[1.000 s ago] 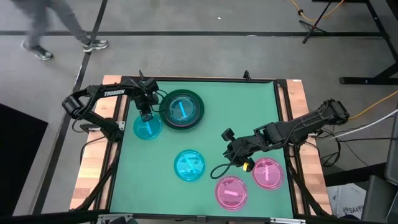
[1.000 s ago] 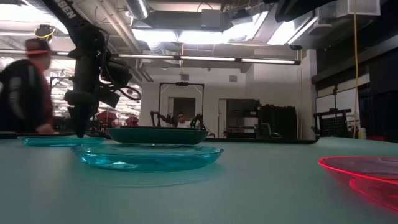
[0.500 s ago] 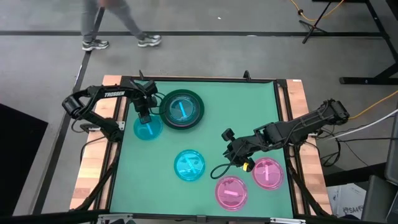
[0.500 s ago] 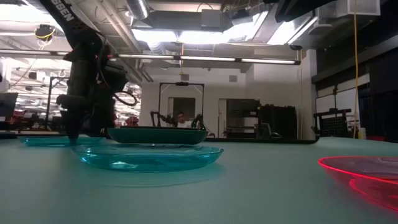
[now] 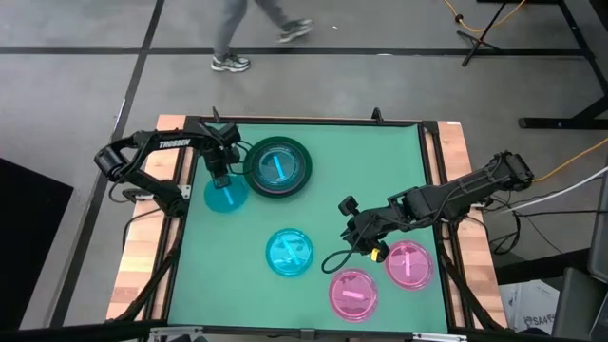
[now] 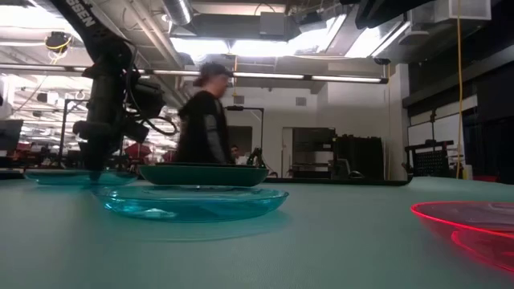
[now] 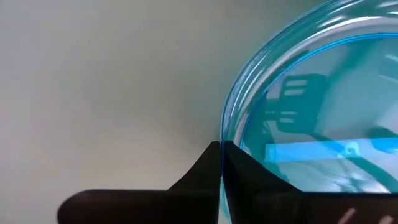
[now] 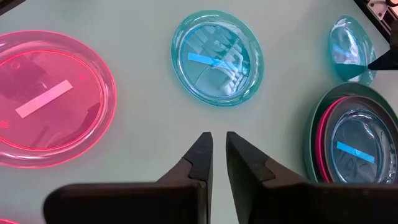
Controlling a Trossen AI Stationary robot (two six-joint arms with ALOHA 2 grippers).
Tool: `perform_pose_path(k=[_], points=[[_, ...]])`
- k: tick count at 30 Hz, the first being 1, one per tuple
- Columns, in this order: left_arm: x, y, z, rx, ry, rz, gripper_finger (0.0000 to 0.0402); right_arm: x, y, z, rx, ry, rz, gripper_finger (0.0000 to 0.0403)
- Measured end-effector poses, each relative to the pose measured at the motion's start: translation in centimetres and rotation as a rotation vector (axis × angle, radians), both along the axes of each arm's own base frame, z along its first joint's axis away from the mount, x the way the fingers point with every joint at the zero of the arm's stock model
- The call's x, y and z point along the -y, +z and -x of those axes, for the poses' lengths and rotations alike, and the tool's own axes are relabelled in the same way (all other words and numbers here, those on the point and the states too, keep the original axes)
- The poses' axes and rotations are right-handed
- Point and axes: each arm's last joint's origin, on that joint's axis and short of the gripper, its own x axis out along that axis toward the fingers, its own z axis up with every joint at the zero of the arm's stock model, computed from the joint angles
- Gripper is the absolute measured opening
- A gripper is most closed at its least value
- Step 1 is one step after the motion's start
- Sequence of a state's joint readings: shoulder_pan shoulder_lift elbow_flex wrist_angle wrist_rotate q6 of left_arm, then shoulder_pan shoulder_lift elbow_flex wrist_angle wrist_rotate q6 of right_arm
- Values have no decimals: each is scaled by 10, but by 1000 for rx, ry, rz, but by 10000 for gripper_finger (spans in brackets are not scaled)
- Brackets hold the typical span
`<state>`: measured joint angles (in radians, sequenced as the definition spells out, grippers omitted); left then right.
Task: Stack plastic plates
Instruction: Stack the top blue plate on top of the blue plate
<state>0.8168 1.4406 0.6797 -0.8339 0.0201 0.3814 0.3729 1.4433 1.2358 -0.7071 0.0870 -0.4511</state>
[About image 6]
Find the black cabinet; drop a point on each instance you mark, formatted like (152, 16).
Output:
(359, 156)

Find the person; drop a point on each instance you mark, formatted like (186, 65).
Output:
(201, 128)
(237, 154)

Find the red transparent plate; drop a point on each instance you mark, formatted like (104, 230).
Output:
(482, 218)

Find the teal plastic plate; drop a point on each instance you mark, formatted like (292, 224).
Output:
(201, 176)

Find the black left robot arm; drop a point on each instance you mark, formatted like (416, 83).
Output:
(86, 24)

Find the metal shelving unit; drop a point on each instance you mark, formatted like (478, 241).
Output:
(313, 152)

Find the large blue transparent plate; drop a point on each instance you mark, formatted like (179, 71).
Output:
(192, 204)

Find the black perforated cart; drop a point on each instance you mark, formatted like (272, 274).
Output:
(429, 160)

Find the small blue transparent plate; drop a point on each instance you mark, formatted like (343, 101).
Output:
(52, 177)

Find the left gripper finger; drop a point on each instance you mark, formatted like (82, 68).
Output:
(96, 154)

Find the black camera stand frame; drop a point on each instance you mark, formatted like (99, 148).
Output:
(262, 132)

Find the black table frame rail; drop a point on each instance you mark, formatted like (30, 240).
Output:
(341, 181)

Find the ceiling light strip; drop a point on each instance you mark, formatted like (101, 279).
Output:
(269, 75)

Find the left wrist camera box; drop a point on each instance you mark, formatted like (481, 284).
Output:
(149, 100)

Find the silver ventilation duct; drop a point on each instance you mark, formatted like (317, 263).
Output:
(178, 12)

